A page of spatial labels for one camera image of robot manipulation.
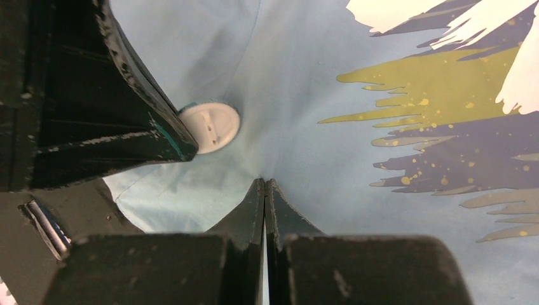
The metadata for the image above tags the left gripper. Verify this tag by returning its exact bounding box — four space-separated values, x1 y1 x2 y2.
1 179 141 304

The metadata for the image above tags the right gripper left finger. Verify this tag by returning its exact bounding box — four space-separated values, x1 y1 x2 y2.
43 179 265 304

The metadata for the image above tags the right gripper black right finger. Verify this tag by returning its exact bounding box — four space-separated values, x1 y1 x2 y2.
264 179 472 304

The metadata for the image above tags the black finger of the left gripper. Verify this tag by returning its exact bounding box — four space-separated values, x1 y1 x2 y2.
1 1 198 192

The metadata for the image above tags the round brooch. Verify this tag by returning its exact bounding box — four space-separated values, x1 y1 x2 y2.
178 101 241 155

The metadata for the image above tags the light blue printed t-shirt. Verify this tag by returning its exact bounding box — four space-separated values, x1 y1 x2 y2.
105 1 538 304

